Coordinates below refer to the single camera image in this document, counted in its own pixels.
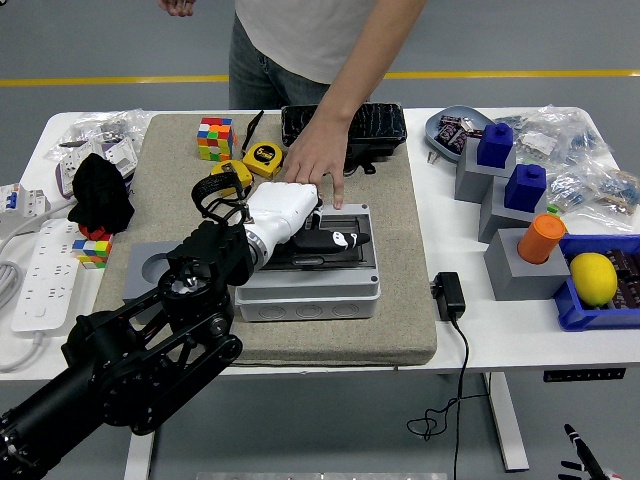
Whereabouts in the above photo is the person's right hand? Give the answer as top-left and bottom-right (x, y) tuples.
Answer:
(157, 0), (200, 19)

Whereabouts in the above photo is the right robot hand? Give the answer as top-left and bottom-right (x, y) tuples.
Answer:
(556, 423), (624, 480)

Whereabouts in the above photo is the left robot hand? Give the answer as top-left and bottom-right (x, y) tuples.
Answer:
(246, 181), (372, 258)

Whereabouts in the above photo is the person's left hand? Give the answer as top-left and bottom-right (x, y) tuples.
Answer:
(283, 119), (352, 211)

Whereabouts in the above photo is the transparent hinged box lid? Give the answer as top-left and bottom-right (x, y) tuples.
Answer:
(252, 214), (372, 275)

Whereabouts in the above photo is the grey plastic junction box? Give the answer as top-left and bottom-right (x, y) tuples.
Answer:
(233, 202), (382, 322)

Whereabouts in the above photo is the orange cylinder battery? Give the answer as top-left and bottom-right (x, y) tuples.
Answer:
(516, 213), (567, 265)

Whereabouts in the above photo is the large yellow tape measure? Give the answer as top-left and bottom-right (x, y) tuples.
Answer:
(241, 110), (285, 181)

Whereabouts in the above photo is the small yellow tape measure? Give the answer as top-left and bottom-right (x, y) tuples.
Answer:
(209, 159), (255, 198)

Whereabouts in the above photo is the black table control panel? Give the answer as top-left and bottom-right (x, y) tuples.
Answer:
(543, 367), (627, 384)

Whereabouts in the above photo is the white table leg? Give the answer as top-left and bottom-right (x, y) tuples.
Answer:
(123, 429), (156, 480)
(482, 372), (530, 472)

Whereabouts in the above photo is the black crinkled wrapped device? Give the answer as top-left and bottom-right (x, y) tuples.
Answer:
(280, 102), (407, 178)

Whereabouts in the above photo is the large multicoloured puzzle cube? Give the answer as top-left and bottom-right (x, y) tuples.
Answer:
(196, 117), (237, 162)

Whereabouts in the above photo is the grey-brown fabric mat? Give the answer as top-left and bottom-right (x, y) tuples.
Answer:
(82, 113), (439, 369)

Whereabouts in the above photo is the person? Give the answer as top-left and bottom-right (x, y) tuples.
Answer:
(157, 0), (429, 211)

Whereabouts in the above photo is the blue plastic bin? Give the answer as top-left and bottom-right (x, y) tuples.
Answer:
(552, 233), (640, 332)

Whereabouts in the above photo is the clear bag of parts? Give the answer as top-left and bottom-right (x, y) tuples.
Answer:
(494, 103), (615, 170)
(546, 167), (640, 234)
(43, 108), (151, 166)

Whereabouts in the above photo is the grey block holder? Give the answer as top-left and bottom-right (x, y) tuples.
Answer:
(122, 241), (199, 302)
(482, 227), (572, 302)
(453, 135), (517, 204)
(477, 172), (549, 245)

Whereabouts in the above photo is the yellow lemon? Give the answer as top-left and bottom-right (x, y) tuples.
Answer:
(569, 252), (619, 307)

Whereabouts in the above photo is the dark brown packets pile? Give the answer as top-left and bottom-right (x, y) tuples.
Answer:
(597, 247), (640, 310)

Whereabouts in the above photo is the blue-grey oval dish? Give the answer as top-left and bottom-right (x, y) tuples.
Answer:
(423, 104), (494, 164)

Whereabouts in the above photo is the blue bottle-shaped block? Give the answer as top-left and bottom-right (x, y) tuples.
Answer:
(476, 122), (516, 169)
(503, 163), (547, 211)

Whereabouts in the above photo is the black power adapter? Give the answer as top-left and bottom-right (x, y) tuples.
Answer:
(430, 271), (467, 321)

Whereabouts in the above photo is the black cloth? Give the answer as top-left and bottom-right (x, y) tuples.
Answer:
(67, 152), (136, 236)

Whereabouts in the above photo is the small multicoloured puzzle cube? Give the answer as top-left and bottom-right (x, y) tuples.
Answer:
(71, 237), (114, 270)

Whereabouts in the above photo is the white circuit breaker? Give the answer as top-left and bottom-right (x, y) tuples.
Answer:
(0, 182), (51, 229)

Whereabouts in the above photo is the white power strip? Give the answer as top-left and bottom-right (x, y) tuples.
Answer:
(10, 218), (86, 332)

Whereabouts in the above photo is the black adapter cord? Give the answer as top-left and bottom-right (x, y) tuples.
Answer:
(405, 317), (471, 480)

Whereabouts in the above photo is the thick white cable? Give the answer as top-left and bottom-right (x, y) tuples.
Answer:
(0, 202), (71, 251)

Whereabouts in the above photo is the grey cable bundle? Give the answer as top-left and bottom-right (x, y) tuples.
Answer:
(0, 259), (24, 306)

